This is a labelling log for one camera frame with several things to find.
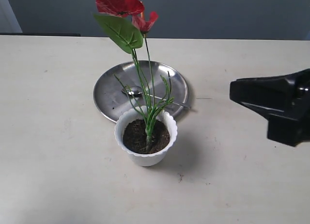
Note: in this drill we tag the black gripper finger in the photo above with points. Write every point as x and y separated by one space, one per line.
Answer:
287 130

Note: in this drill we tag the small steel spoon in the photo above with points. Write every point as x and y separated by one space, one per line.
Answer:
136 91

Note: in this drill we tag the artificial red anthurium plant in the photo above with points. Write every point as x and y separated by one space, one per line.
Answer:
124 23

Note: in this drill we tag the dark soil in pot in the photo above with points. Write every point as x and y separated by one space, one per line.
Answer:
134 137

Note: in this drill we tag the white scalloped plastic pot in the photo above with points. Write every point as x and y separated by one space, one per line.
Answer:
145 159

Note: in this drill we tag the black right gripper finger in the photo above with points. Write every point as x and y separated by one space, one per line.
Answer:
284 95

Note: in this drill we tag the round steel plate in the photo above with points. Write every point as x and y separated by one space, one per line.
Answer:
112 102

